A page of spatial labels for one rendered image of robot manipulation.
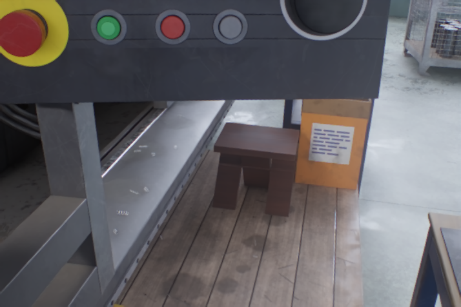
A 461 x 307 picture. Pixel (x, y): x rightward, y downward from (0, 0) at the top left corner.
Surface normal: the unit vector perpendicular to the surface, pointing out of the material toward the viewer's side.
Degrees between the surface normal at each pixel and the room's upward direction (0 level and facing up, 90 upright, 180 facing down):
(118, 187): 0
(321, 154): 90
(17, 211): 0
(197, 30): 90
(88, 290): 86
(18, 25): 90
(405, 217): 0
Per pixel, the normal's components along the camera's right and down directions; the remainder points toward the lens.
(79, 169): -0.18, 0.40
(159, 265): 0.05, -0.91
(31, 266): 0.98, 0.06
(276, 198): -0.11, -0.22
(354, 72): 0.09, 0.40
